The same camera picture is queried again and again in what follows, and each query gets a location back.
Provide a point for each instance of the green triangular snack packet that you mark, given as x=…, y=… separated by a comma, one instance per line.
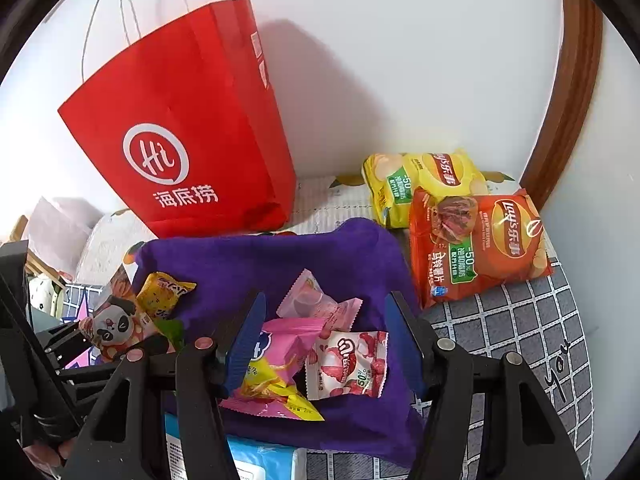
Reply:
x=172, y=332

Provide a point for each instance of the white plastic bag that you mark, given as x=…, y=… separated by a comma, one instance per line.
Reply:
x=60, y=235

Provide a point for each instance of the person's left hand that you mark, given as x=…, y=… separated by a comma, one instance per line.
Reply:
x=45, y=454

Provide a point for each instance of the pink triangular snack packet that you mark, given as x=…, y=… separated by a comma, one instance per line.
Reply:
x=120, y=287

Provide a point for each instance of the yellow chip bag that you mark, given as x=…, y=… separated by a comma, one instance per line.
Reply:
x=430, y=175

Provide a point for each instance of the white strawberry snack packet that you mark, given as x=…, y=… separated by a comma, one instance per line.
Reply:
x=345, y=365

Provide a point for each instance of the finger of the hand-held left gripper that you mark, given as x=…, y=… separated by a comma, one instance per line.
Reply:
x=80, y=377
x=60, y=340

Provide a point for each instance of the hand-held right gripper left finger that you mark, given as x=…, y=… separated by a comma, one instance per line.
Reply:
x=247, y=340

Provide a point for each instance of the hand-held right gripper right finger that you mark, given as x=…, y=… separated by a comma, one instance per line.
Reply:
x=402, y=340

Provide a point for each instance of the yellow triangular snack packet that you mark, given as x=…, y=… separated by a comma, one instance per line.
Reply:
x=162, y=295

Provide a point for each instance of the panda print snack packet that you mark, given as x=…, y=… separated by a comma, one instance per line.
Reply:
x=117, y=330

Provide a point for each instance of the pale pink snack packet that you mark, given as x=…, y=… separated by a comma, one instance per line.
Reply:
x=315, y=300

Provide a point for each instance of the blue tissue box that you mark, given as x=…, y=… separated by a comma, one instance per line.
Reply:
x=265, y=465

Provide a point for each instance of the red paper bag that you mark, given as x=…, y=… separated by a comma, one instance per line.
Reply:
x=200, y=135

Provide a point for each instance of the orange chip bag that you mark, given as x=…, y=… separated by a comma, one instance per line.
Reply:
x=480, y=260

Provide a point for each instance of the purple cloth tray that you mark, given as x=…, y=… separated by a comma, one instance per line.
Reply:
x=350, y=270

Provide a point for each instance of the pink and yellow snack bag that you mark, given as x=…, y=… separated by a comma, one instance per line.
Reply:
x=280, y=360

